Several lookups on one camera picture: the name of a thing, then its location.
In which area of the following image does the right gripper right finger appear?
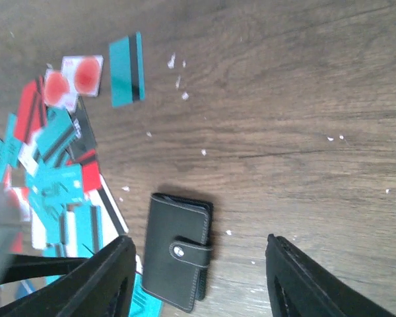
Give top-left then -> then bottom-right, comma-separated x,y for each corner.
265,234 -> 393,316

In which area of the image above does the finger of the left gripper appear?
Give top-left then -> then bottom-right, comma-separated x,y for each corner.
0,254 -> 89,284

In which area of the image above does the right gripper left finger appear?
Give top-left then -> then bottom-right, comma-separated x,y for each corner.
0,235 -> 136,316

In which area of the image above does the black card holder wallet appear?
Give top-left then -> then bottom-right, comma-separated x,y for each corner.
141,193 -> 213,313

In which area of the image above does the teal VIP card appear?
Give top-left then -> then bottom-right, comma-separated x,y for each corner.
128,273 -> 162,317

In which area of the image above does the teal card centre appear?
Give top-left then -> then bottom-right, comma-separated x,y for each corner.
28,164 -> 84,210

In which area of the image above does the red card black stripe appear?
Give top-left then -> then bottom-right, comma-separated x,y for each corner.
14,76 -> 47,144

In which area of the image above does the white card red circle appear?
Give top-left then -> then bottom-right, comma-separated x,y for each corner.
61,55 -> 104,97

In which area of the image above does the teal card with stripe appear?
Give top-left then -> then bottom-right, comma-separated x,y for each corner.
109,32 -> 145,108

